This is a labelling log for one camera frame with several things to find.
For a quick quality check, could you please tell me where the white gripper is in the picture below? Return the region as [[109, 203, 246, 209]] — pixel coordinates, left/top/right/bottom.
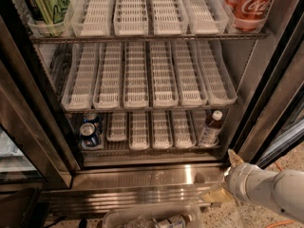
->
[[200, 149, 276, 205]]

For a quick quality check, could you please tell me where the brown drink plastic bottle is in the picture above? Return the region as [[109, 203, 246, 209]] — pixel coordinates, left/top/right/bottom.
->
[[199, 110, 222, 146]]

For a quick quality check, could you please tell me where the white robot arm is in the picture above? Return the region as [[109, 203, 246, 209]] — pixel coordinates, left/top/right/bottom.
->
[[199, 149, 304, 223]]

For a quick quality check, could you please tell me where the bottle lying in bin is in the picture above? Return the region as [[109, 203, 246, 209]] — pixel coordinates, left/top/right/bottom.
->
[[122, 214, 193, 228]]

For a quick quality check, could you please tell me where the open fridge door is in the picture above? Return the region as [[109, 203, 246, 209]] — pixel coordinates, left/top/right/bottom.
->
[[221, 0, 304, 166]]

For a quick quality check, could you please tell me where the stainless fridge base grille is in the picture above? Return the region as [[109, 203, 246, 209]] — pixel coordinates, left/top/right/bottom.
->
[[41, 164, 227, 217]]

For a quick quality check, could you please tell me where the left glass fridge door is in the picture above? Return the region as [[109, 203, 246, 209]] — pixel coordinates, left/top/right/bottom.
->
[[0, 17, 80, 193]]

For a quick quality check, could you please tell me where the clear plastic bin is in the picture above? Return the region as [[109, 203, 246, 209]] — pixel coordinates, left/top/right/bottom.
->
[[103, 202, 203, 228]]

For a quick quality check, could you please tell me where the blue soda can front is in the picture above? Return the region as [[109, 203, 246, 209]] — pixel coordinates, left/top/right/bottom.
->
[[80, 123, 100, 147]]

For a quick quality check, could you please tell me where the blue soda can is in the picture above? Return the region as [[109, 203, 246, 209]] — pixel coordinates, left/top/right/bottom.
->
[[84, 112, 102, 132], [80, 123, 100, 147]]

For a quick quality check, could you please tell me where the blue soda can rear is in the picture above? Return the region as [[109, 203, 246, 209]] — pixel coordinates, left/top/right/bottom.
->
[[84, 112, 102, 132]]

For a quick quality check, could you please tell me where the red cola can front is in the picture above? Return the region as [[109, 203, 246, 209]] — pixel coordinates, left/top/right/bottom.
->
[[235, 0, 271, 32]]

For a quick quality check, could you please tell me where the green soda can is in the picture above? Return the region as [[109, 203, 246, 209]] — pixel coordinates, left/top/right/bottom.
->
[[25, 0, 70, 36]]

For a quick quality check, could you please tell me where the orange floor cable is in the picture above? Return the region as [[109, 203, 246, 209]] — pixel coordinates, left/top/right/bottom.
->
[[264, 161, 295, 228]]

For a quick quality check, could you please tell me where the bottom wire shelf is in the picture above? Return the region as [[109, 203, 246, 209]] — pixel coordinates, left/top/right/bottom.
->
[[79, 112, 222, 160]]

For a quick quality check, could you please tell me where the wire shelf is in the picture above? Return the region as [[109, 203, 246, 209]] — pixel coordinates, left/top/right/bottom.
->
[[63, 104, 240, 114], [29, 33, 270, 44], [79, 112, 222, 160]]

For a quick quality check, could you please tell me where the top wire shelf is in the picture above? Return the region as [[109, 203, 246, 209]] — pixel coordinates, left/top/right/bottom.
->
[[29, 33, 270, 44]]

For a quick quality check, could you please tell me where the middle wire shelf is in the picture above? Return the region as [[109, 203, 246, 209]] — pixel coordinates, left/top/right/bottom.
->
[[63, 104, 240, 114]]

